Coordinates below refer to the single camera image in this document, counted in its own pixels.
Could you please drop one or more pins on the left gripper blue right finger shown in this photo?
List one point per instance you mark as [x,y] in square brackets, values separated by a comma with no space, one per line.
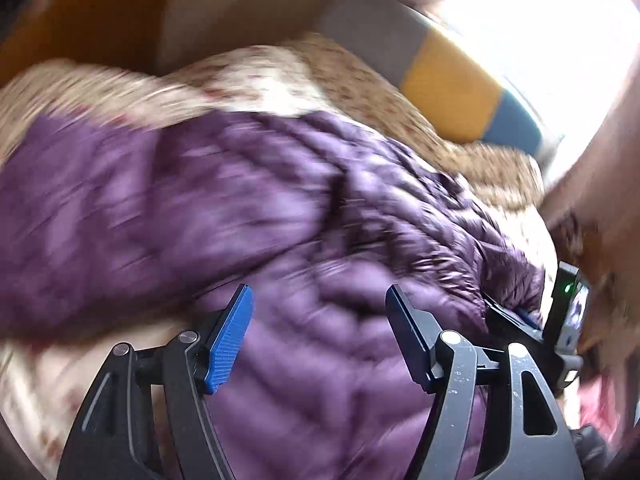
[416,333]

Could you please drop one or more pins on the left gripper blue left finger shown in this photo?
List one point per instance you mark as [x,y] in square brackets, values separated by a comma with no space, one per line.
[225,340]

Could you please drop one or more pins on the purple quilted down jacket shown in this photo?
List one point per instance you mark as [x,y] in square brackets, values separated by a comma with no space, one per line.
[102,225]

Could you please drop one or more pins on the red cloth beside bed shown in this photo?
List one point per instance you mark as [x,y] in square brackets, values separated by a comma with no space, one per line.
[602,403]

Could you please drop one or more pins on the floral bed quilt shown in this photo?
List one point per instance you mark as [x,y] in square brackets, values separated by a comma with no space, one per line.
[43,380]

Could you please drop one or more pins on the grey yellow blue headboard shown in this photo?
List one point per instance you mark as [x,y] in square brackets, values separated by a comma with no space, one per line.
[457,96]

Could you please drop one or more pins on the bright window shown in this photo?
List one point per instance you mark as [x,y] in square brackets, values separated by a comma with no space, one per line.
[568,58]

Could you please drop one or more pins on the brown wooden wardrobe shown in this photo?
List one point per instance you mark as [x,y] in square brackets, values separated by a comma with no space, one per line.
[121,33]

